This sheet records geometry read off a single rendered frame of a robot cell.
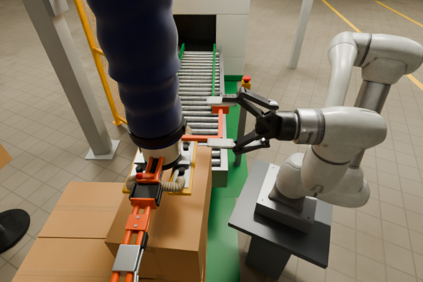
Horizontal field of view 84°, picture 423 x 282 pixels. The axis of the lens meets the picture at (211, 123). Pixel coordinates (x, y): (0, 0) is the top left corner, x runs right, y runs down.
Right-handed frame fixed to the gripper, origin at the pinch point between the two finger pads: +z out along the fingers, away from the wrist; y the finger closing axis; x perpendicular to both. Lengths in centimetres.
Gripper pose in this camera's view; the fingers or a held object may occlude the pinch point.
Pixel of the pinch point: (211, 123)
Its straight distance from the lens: 59.4
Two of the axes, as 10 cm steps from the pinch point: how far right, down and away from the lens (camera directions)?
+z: -10.0, -0.3, 0.4
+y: 0.0, 7.7, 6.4
